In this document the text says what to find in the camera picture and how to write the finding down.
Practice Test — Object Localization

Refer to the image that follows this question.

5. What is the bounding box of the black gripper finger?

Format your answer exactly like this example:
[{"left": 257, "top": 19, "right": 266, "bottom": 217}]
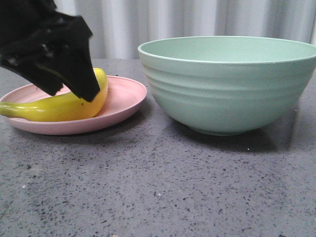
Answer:
[
  {"left": 0, "top": 55, "right": 63, "bottom": 96},
  {"left": 38, "top": 41, "right": 100, "bottom": 102}
]

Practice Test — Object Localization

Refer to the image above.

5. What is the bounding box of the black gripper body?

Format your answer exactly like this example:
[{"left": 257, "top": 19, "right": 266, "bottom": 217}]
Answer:
[{"left": 0, "top": 0, "right": 92, "bottom": 60}]

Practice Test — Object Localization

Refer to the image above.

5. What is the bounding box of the yellow banana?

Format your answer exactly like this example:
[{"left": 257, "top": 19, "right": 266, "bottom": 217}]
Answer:
[{"left": 0, "top": 68, "right": 109, "bottom": 122}]

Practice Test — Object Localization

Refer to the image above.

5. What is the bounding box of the green ribbed bowl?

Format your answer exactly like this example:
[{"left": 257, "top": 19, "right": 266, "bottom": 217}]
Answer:
[{"left": 138, "top": 36, "right": 316, "bottom": 136}]

